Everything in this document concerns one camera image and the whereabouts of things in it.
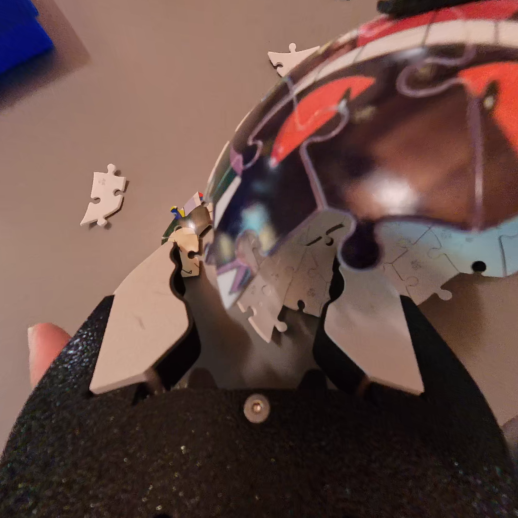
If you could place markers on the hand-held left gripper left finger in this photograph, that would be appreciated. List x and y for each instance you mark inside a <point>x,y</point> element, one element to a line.
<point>141,323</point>

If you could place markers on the half-built puzzle ball shell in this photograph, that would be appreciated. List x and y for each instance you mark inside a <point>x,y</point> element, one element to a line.
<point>384,162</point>

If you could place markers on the person's left hand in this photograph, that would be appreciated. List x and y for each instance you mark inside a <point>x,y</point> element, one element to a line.
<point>44,348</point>

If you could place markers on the colourful dark puzzle piece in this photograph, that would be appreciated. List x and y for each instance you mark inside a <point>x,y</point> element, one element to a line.
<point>190,220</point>

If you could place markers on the white puzzle piece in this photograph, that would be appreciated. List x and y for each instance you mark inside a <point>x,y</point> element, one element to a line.
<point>103,198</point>
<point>289,60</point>

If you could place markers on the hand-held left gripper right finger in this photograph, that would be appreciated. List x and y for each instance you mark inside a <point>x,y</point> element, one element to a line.
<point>368,336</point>

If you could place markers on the blue plastic bin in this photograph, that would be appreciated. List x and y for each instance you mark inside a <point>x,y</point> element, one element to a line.
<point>20,36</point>

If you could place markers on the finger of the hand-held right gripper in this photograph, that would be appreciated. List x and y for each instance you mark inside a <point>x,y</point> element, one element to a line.
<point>404,6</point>

